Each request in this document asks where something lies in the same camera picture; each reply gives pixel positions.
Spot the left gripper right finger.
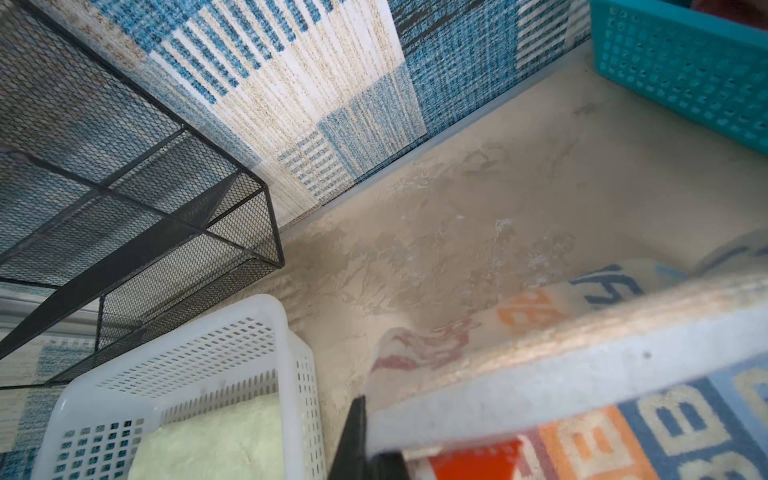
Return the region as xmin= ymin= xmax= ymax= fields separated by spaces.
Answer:
xmin=368 ymin=452 xmax=410 ymax=480

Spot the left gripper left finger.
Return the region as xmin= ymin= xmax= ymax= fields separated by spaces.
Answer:
xmin=327 ymin=395 xmax=367 ymax=480

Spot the yellow green towel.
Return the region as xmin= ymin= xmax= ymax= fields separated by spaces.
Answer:
xmin=129 ymin=394 xmax=284 ymax=479

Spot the pastel blue letter towel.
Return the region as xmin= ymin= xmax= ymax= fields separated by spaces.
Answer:
xmin=363 ymin=230 xmax=767 ymax=479

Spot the white plastic basket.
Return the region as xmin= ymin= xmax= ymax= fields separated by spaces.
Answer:
xmin=31 ymin=295 xmax=328 ymax=479

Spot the teal plastic basket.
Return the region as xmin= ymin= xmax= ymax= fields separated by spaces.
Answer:
xmin=590 ymin=1 xmax=767 ymax=153

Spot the pink red towel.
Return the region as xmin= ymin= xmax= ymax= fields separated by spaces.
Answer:
xmin=690 ymin=0 xmax=767 ymax=31

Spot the black wire shelf rack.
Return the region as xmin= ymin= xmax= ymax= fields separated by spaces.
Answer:
xmin=1 ymin=1 xmax=285 ymax=391

